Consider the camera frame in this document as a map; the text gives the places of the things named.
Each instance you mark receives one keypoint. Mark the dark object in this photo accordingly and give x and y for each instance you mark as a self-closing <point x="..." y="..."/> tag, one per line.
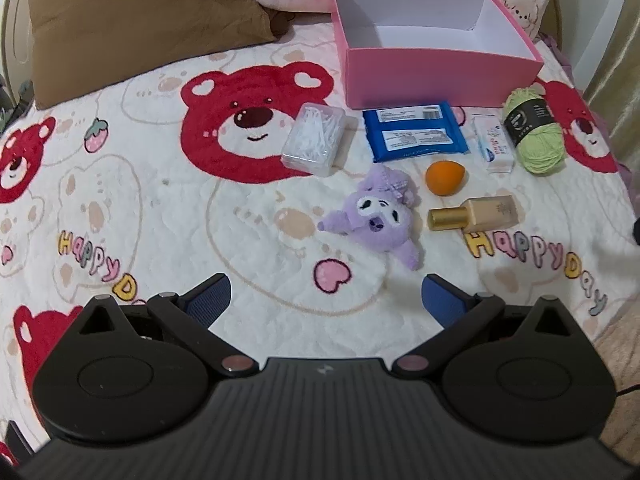
<point x="17" y="102"/>

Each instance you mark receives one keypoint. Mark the beige foundation bottle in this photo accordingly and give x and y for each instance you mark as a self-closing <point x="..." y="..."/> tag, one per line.
<point x="490" y="212"/>

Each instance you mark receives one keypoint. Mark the bear printed bed blanket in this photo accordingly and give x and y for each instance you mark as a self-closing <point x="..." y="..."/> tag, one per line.
<point x="150" y="185"/>

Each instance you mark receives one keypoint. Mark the purple plush toy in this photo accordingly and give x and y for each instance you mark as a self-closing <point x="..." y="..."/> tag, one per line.
<point x="375" y="210"/>

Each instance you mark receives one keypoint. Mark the green yarn ball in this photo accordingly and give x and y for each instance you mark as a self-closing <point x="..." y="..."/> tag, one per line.
<point x="542" y="150"/>

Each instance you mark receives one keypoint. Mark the small white carton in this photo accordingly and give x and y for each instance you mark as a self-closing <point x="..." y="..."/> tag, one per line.
<point x="492" y="145"/>

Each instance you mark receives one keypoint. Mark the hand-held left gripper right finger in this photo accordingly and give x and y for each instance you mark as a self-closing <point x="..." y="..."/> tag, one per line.
<point x="442" y="300"/>

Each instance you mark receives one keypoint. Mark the blue wet wipes packet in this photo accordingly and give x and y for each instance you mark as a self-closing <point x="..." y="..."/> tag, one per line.
<point x="415" y="132"/>

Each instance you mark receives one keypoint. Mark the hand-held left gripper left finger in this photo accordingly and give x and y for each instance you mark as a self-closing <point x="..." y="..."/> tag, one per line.
<point x="210" y="299"/>

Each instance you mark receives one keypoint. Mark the beige curtain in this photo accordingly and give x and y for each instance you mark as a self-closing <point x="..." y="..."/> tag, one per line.
<point x="615" y="60"/>

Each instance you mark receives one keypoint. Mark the clear floss pick box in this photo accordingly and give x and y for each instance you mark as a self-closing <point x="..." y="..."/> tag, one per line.
<point x="312" y="140"/>

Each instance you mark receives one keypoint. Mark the pink cardboard box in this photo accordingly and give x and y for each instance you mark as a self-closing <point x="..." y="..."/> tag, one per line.
<point x="425" y="77"/>

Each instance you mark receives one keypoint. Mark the orange makeup sponge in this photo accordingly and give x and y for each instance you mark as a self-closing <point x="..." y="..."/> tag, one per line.
<point x="444" y="178"/>

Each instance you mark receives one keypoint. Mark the brown pillow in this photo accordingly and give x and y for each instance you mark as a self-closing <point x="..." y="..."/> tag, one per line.
<point x="125" y="20"/>

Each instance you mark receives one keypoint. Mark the purple cloth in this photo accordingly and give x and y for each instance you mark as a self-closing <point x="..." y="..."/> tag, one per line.
<point x="557" y="52"/>

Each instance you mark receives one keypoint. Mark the cream bed headboard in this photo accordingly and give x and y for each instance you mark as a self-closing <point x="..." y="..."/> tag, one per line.
<point x="12" y="20"/>

